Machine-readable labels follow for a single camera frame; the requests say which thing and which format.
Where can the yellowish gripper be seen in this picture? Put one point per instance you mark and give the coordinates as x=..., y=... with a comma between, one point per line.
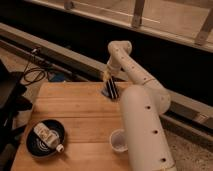
x=106, y=76

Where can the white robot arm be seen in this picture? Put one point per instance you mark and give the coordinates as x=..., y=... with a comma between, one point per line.
x=143, y=99

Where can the white paper cup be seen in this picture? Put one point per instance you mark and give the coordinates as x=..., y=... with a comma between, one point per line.
x=117, y=141

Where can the white plastic bottle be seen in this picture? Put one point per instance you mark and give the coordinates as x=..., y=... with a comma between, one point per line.
x=48, y=137

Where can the black round plate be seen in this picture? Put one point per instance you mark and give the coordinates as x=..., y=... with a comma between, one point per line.
x=36, y=147

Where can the black chair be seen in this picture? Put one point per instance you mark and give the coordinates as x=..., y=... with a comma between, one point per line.
x=12, y=102

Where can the metal rail beam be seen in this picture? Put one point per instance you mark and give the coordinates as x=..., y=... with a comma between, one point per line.
x=190, y=91

